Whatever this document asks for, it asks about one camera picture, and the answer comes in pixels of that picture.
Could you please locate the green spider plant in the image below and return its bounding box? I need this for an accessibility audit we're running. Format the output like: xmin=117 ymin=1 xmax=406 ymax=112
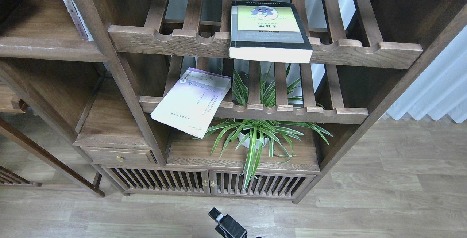
xmin=204 ymin=69 xmax=333 ymax=191

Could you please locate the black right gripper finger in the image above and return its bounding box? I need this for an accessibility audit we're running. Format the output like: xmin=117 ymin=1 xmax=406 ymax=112
xmin=208 ymin=208 xmax=247 ymax=238

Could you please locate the thin white upright book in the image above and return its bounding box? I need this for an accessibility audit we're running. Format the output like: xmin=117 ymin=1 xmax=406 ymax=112
xmin=63 ymin=0 xmax=94 ymax=42

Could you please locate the white plant pot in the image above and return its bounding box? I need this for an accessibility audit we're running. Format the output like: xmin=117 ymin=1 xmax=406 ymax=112
xmin=238 ymin=131 xmax=270 ymax=149

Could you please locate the white curtain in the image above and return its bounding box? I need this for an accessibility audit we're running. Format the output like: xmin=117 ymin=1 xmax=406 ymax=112
xmin=386 ymin=27 xmax=467 ymax=123

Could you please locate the yellow and black book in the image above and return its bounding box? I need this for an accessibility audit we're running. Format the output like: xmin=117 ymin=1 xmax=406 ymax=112
xmin=229 ymin=0 xmax=313 ymax=64

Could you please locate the brass drawer knob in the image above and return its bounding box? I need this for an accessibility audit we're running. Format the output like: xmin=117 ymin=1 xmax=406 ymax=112
xmin=116 ymin=155 xmax=125 ymax=162

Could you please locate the dark wooden bookshelf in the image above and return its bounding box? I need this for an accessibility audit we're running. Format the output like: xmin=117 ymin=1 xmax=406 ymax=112
xmin=1 ymin=0 xmax=466 ymax=203

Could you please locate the white and purple book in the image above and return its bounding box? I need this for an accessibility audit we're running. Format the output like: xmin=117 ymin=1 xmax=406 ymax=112
xmin=151 ymin=67 xmax=231 ymax=138

